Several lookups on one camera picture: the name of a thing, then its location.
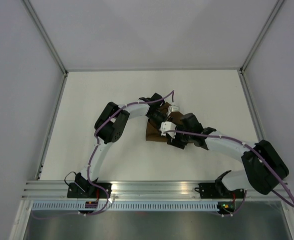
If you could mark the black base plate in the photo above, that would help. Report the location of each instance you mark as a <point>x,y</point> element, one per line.
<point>212,190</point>
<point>93,192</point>

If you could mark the right aluminium frame post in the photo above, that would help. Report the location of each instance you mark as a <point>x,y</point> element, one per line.
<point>262,34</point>

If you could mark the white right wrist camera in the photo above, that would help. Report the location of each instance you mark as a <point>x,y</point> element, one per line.
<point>168,128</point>

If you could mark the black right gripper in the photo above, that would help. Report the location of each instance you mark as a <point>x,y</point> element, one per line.
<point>176,142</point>

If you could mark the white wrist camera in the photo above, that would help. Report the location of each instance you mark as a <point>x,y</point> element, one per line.
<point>172,109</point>
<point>168,128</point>

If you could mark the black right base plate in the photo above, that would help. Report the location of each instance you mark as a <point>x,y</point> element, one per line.
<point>212,190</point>

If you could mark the aluminium frame rail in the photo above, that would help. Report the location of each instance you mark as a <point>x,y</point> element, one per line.
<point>120,190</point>

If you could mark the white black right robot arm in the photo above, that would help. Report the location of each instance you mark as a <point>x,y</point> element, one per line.
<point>263,167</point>

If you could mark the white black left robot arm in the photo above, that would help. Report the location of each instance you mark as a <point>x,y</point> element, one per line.
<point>108,129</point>

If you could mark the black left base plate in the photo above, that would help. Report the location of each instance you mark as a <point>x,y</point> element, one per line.
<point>93,192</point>

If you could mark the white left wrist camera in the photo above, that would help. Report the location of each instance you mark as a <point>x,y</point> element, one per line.
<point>172,109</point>

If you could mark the brown cloth napkin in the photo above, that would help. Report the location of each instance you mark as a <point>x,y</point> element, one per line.
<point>153,134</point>

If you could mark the white slotted cable duct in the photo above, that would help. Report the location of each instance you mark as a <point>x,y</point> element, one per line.
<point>206,206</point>

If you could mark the aluminium frame post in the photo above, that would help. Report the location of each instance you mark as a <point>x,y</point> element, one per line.
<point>262,34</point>
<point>44,35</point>

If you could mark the left aluminium frame post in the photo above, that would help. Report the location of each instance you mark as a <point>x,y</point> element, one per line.
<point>44,35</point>

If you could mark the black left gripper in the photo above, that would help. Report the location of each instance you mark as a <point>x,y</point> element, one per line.
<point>165,118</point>

